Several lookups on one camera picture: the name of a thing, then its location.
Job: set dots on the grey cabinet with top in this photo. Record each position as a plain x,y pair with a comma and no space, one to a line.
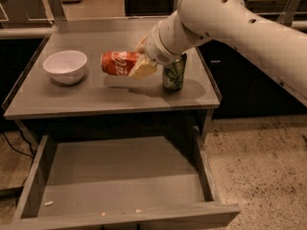
98,93

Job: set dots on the green soda can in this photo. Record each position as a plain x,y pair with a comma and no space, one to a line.
173,74

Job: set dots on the white crumb in drawer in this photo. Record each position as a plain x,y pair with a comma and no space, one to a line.
48,203

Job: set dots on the red coke can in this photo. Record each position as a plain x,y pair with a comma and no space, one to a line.
118,63

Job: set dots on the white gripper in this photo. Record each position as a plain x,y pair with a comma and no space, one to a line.
154,49

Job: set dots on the open grey top drawer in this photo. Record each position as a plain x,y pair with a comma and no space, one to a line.
161,181

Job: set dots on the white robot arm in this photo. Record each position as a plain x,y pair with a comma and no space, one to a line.
277,50

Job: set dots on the white ceramic bowl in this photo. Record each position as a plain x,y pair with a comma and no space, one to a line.
67,67

